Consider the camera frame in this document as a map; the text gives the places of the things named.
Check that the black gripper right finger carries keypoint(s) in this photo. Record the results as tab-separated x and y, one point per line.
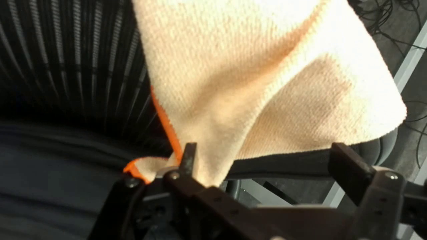
348	172

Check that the grey metal frame bar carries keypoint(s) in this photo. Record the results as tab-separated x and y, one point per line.
411	60

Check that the black mesh office chair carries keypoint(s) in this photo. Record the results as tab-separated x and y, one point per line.
66	58

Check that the light orange towel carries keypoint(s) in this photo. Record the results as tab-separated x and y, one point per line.
267	80

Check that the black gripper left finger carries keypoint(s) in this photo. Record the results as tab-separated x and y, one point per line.
186	159

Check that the black backpack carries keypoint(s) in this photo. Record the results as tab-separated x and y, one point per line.
53	187

